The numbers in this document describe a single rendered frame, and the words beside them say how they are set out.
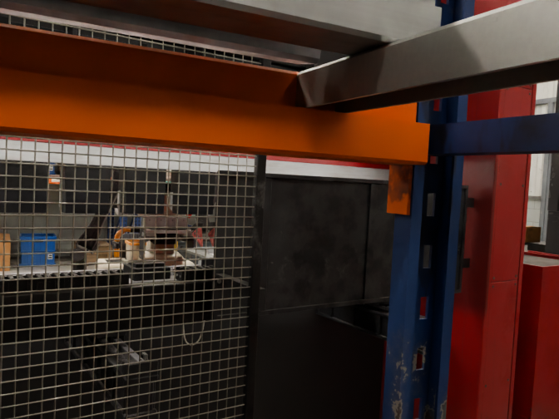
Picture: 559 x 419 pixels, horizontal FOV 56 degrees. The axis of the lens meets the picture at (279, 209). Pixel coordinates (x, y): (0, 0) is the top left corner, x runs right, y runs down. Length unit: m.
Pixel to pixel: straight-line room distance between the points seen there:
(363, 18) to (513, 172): 2.10
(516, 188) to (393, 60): 2.11
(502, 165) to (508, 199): 0.15
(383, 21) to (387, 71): 0.03
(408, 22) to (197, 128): 0.15
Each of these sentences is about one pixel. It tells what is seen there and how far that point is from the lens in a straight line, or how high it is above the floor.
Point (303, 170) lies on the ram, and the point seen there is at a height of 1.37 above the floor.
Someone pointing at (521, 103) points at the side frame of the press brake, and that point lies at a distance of 2.44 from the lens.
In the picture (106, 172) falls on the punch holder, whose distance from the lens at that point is 1.92.
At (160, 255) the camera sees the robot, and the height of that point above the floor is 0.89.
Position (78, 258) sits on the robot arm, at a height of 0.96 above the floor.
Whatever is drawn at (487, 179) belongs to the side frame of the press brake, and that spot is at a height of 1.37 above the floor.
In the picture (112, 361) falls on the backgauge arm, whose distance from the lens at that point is 1.46.
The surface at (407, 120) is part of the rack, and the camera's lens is 0.47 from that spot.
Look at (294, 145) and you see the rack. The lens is 0.39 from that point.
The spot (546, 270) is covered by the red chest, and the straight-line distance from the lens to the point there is 2.67.
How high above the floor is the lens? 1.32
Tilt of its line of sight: 3 degrees down
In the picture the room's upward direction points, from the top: 3 degrees clockwise
